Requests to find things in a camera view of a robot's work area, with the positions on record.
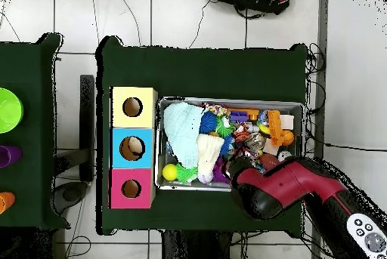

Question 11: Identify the green plastic bowl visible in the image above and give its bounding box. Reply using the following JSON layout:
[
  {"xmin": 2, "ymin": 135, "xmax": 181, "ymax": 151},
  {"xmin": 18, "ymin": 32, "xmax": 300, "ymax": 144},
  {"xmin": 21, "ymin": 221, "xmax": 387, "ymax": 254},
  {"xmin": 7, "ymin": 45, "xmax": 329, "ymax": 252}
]
[{"xmin": 0, "ymin": 87, "xmax": 25, "ymax": 135}]

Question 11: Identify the thick black floor cable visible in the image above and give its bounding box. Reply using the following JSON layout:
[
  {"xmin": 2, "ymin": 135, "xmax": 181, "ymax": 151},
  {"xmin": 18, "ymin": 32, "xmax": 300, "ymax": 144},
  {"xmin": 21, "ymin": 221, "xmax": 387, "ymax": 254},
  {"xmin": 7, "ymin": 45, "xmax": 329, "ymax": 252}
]
[{"xmin": 305, "ymin": 130, "xmax": 387, "ymax": 153}]

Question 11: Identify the wooden box with three holes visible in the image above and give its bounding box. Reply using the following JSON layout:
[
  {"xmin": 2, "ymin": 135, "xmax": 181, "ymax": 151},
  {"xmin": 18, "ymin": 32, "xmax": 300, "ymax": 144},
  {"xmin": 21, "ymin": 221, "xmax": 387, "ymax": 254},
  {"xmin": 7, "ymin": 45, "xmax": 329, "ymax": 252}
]
[{"xmin": 107, "ymin": 85, "xmax": 159, "ymax": 210}]

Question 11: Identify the brown toy football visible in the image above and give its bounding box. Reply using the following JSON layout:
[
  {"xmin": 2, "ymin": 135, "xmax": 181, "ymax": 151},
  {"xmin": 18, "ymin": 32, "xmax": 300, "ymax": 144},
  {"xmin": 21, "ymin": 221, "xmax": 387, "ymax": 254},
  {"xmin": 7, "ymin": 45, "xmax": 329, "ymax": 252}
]
[{"xmin": 259, "ymin": 153, "xmax": 280, "ymax": 171}]

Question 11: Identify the blue plastic toy brick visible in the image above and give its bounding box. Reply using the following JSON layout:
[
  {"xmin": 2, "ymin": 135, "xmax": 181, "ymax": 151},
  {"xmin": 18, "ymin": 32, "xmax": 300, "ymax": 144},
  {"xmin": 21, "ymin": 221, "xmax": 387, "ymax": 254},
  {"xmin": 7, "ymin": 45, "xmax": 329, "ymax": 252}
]
[{"xmin": 229, "ymin": 109, "xmax": 249, "ymax": 123}]

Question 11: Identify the purple plastic cup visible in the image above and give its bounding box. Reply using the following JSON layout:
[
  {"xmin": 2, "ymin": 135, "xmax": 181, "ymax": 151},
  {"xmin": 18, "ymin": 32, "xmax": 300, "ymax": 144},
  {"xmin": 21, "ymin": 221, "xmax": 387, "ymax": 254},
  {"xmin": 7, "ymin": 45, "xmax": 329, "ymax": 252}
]
[{"xmin": 0, "ymin": 145, "xmax": 23, "ymax": 168}]

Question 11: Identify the light blue knitted cloth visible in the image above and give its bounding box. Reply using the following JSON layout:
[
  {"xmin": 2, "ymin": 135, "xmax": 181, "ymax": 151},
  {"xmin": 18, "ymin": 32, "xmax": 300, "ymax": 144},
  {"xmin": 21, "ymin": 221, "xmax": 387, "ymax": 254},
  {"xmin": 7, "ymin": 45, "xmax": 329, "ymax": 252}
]
[{"xmin": 163, "ymin": 101, "xmax": 206, "ymax": 170}]

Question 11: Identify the yellow ball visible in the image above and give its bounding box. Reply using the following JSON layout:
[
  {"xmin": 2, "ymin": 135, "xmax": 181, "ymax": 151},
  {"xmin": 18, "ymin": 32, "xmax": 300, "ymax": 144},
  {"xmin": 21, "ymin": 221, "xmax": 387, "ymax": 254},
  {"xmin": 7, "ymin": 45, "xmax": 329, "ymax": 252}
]
[{"xmin": 162, "ymin": 163, "xmax": 180, "ymax": 182}]

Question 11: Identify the orange ball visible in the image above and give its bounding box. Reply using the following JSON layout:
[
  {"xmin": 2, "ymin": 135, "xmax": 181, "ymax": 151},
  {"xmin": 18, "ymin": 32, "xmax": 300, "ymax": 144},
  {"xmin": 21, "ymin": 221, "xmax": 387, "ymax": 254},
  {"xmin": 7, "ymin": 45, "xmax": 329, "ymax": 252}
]
[{"xmin": 280, "ymin": 129, "xmax": 296, "ymax": 147}]

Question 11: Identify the colourful patterned cloth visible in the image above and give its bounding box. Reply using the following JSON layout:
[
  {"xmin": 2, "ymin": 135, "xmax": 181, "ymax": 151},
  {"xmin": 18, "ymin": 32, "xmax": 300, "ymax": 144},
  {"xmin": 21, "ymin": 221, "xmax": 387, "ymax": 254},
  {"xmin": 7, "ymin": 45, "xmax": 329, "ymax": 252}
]
[{"xmin": 232, "ymin": 145, "xmax": 259, "ymax": 163}]

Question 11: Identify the orange plastic cup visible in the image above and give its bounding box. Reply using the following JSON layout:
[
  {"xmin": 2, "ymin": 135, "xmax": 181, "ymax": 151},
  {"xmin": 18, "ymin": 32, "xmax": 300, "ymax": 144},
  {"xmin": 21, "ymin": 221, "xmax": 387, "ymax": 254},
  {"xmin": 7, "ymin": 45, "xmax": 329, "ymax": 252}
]
[{"xmin": 0, "ymin": 191, "xmax": 17, "ymax": 215}]

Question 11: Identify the purple spiky ball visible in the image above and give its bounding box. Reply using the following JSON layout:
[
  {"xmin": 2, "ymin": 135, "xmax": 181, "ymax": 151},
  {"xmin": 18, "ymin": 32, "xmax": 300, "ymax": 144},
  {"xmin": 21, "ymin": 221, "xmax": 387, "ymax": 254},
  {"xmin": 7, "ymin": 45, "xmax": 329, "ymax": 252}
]
[{"xmin": 212, "ymin": 157, "xmax": 233, "ymax": 185}]

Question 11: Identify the long orange toy brick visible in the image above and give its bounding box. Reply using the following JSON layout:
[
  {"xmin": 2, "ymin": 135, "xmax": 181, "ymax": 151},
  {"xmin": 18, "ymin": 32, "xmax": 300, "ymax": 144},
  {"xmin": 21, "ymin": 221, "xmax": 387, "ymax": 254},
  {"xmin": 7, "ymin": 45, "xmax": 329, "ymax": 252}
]
[{"xmin": 267, "ymin": 109, "xmax": 286, "ymax": 147}]

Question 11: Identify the cream knitted cloth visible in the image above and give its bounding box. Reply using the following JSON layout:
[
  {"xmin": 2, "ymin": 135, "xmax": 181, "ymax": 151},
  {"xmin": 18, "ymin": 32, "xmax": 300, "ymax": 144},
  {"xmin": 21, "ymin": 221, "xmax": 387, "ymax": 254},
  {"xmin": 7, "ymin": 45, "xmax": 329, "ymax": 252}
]
[{"xmin": 196, "ymin": 134, "xmax": 225, "ymax": 179}]

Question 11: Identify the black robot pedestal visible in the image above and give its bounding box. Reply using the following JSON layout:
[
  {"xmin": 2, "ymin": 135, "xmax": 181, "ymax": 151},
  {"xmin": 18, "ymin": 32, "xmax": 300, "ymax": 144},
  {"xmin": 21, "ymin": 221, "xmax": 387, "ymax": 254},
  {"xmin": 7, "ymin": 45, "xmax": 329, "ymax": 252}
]
[{"xmin": 161, "ymin": 230, "xmax": 234, "ymax": 259}]

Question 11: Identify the silver wire mesh bin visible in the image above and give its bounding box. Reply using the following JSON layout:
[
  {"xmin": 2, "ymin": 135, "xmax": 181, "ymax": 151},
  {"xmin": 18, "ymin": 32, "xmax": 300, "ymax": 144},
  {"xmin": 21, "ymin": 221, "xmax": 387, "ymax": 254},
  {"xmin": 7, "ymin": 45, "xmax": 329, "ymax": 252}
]
[{"xmin": 154, "ymin": 97, "xmax": 305, "ymax": 195}]

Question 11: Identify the tiger plush toy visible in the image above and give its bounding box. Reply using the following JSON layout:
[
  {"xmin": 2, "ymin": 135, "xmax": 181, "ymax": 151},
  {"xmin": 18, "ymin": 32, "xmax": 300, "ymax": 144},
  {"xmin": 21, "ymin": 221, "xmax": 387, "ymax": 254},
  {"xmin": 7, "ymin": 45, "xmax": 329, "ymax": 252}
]
[{"xmin": 232, "ymin": 123, "xmax": 252, "ymax": 143}]

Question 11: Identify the dark green table cloth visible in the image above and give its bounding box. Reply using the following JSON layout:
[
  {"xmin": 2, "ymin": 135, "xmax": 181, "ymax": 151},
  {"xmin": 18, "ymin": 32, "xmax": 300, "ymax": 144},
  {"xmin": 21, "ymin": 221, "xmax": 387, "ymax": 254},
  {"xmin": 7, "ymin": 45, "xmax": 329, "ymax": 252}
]
[
  {"xmin": 0, "ymin": 32, "xmax": 71, "ymax": 231},
  {"xmin": 95, "ymin": 35, "xmax": 310, "ymax": 236}
]

